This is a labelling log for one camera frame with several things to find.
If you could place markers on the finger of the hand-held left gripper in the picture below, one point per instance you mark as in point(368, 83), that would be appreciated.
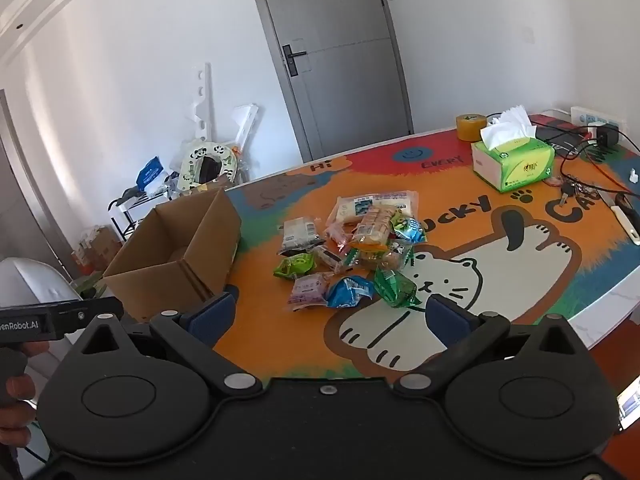
point(75, 316)

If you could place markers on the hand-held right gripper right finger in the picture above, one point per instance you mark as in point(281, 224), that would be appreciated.
point(450, 317)

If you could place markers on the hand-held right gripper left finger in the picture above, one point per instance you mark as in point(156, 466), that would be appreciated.
point(214, 312)

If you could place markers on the large green snack packet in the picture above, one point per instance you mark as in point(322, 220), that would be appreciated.
point(396, 287)

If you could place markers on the clear bread packet green stripe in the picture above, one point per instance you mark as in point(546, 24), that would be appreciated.
point(385, 257)

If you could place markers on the small green snack packet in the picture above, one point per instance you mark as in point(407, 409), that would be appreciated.
point(294, 266)

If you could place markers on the blue green snack packet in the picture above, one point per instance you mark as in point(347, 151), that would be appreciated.
point(410, 229)

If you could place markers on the pink snack packet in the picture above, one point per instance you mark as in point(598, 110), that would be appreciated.
point(310, 291)

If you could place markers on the grey white snack packet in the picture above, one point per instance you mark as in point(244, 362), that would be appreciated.
point(299, 235)

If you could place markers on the orange biscuit packet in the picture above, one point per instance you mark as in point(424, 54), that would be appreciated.
point(372, 230)

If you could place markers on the dark snack packet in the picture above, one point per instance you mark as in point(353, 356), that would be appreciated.
point(327, 256)

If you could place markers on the large white cracker packet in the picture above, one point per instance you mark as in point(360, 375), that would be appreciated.
point(370, 202)

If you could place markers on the person's left hand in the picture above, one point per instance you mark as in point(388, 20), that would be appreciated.
point(20, 387)

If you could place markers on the small brown cardboard box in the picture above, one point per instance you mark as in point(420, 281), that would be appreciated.
point(102, 247)

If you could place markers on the black shoe rack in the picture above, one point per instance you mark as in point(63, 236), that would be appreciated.
point(114, 208)

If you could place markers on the dark cloth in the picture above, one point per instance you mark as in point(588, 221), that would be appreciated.
point(132, 194)

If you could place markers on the grey wardrobe door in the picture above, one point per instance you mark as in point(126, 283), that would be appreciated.
point(20, 185)

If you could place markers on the panda print toilet seat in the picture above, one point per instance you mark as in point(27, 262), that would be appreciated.
point(187, 170)

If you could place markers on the blue plastic bag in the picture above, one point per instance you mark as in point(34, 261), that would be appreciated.
point(150, 172)

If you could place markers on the green tissue box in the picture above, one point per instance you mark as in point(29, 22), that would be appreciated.
point(520, 165)

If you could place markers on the bunch of keys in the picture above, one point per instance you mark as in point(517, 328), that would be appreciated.
point(567, 190)

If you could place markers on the yellow tape roll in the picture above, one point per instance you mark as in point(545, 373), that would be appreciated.
point(470, 129)

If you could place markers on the short white board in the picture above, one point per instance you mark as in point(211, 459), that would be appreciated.
point(246, 125)

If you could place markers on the lit screen device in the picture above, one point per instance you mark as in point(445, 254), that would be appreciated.
point(631, 405)

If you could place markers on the white utility knife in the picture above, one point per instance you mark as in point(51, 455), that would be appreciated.
point(629, 225)

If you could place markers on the white board with round holes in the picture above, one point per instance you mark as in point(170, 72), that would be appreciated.
point(200, 110)

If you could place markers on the red black pad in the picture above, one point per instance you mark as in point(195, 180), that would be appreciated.
point(555, 135)

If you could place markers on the small white plug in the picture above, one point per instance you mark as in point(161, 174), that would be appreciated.
point(633, 176)

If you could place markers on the black charger adapter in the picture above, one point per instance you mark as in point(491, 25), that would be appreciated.
point(607, 137)

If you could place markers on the white power strip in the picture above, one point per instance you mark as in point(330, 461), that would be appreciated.
point(582, 115)

